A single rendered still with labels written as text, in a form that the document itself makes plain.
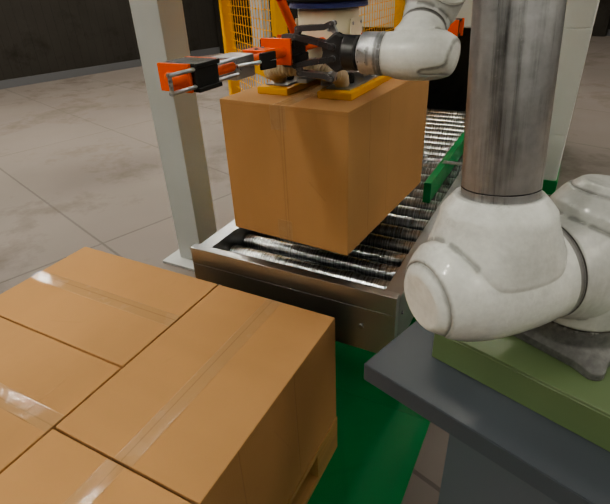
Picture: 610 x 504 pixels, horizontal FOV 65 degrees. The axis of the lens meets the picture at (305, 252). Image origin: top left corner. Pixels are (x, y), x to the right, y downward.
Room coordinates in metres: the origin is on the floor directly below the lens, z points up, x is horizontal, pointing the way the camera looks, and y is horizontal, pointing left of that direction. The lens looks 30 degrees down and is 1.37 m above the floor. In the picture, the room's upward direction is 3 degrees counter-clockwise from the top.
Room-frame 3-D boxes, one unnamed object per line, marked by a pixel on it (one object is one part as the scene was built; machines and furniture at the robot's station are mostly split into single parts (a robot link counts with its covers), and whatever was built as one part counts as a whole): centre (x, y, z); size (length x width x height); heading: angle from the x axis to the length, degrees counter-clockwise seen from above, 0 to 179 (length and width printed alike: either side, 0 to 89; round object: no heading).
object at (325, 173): (1.50, -0.11, 0.88); 0.60 x 0.40 x 0.40; 147
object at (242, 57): (1.07, 0.13, 1.20); 0.07 x 0.07 x 0.04; 61
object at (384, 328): (1.20, 0.06, 0.48); 0.70 x 0.03 x 0.15; 61
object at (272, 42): (1.26, 0.03, 1.21); 0.10 x 0.08 x 0.06; 61
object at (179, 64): (0.96, 0.20, 1.21); 0.08 x 0.07 x 0.05; 151
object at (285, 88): (1.52, -0.01, 1.10); 0.34 x 0.10 x 0.05; 151
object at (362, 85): (1.43, -0.18, 1.10); 0.34 x 0.10 x 0.05; 151
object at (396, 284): (2.07, -0.79, 0.50); 2.31 x 0.05 x 0.19; 151
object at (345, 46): (1.17, -0.11, 1.21); 0.09 x 0.07 x 0.08; 61
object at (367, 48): (1.13, -0.17, 1.21); 0.09 x 0.06 x 0.09; 151
